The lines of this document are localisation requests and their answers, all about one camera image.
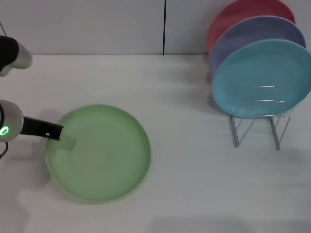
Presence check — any red round plate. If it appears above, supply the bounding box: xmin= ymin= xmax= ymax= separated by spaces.
xmin=206 ymin=0 xmax=296 ymax=55

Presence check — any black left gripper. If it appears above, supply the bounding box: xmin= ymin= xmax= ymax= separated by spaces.
xmin=20 ymin=116 xmax=78 ymax=150

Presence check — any light blue round plate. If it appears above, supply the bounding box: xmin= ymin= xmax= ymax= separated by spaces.
xmin=211 ymin=38 xmax=311 ymax=120

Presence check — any silver wire plate rack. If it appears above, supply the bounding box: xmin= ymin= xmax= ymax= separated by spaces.
xmin=230 ymin=85 xmax=291 ymax=150

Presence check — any purple round plate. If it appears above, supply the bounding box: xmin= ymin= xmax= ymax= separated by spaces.
xmin=209 ymin=15 xmax=307 ymax=78

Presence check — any green round plate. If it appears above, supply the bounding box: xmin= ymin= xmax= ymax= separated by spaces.
xmin=45 ymin=103 xmax=152 ymax=204

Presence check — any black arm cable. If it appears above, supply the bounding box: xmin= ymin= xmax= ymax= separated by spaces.
xmin=0 ymin=141 xmax=9 ymax=160

